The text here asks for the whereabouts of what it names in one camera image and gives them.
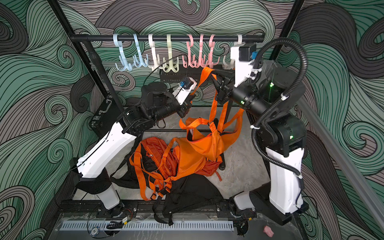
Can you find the black box on wall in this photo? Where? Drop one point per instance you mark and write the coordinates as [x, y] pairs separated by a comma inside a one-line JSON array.
[[105, 116]]

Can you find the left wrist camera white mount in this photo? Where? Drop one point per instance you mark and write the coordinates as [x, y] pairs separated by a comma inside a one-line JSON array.
[[184, 89]]

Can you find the light blue hook outer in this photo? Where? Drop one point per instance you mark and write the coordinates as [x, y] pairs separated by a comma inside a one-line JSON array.
[[125, 65]]

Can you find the black clothes rack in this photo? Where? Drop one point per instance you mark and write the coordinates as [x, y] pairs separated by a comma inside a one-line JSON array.
[[96, 60]]

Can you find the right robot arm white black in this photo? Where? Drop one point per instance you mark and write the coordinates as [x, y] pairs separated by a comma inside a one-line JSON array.
[[281, 137]]

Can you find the red orange black backpack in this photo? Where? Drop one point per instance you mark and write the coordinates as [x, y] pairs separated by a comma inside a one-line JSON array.
[[148, 170]]

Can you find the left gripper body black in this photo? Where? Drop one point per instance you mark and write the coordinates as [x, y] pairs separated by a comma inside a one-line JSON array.
[[184, 109]]

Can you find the black perforated wall bracket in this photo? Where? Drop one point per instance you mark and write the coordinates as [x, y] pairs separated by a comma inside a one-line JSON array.
[[172, 77]]

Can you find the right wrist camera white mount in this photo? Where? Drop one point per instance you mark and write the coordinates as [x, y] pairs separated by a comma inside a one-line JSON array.
[[243, 56]]

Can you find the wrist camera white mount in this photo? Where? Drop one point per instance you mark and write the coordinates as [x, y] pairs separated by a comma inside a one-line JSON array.
[[243, 56], [184, 89]]

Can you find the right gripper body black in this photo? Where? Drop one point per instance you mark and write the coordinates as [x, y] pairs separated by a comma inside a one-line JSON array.
[[225, 98]]

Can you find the pale green hook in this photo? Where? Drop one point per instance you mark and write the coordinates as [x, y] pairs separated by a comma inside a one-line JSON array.
[[168, 65]]

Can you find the white hook right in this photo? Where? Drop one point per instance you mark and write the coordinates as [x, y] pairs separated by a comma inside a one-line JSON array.
[[231, 64]]

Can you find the white hook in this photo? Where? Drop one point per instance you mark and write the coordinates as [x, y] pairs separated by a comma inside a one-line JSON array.
[[231, 64], [155, 57]]

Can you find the light blue hook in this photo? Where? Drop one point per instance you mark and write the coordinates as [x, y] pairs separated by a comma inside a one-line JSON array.
[[125, 65], [139, 61]]

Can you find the pink small object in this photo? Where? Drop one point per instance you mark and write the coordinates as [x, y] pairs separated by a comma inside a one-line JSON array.
[[268, 231]]

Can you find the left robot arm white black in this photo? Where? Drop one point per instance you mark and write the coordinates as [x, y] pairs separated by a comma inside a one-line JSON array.
[[157, 103]]

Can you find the pink hook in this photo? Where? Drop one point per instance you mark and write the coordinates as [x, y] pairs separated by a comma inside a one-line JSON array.
[[201, 62], [210, 62], [190, 61]]

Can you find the orange tote bag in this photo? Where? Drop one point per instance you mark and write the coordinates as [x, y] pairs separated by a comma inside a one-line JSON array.
[[189, 160]]

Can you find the light blue hook inner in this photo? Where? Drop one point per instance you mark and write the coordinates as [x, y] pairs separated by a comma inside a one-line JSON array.
[[139, 61]]

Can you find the white hook left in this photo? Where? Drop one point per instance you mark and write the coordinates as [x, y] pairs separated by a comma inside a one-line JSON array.
[[155, 57]]

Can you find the white slotted cable duct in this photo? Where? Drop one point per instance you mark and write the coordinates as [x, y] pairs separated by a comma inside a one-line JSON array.
[[151, 225]]

